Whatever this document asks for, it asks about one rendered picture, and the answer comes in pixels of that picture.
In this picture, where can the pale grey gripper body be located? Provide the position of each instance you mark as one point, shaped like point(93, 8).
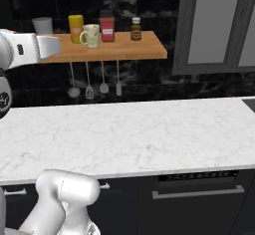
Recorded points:
point(48, 47)

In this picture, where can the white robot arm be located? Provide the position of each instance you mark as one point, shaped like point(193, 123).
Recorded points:
point(63, 192)

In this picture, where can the white cup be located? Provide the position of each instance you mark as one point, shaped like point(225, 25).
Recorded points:
point(43, 26)

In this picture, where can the yellow jar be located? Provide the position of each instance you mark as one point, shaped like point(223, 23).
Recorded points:
point(75, 25)

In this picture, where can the white floral mug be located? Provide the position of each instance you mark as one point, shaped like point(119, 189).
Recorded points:
point(92, 36)

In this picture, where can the grey hanging ladle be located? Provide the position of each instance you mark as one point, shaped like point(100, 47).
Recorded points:
point(73, 91)

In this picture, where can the grey hanging spatula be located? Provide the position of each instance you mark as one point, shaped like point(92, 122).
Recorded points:
point(89, 92)

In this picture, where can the red jar with dark lid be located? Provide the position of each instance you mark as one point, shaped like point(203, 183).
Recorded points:
point(107, 26)

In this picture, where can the grey hanging spoon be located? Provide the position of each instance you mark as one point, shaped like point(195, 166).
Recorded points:
point(104, 87)

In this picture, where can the grey hanging utensil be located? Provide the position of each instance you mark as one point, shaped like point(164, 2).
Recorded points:
point(118, 88)

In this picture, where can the brown bottle with white cap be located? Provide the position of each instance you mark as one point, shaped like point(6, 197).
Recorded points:
point(135, 31)

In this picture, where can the black drawer front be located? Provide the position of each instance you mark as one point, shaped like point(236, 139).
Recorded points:
point(119, 209)

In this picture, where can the black dishwasher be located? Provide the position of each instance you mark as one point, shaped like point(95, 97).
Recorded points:
point(199, 215)

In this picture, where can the wooden wall shelf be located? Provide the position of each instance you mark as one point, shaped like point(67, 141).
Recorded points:
point(126, 48)

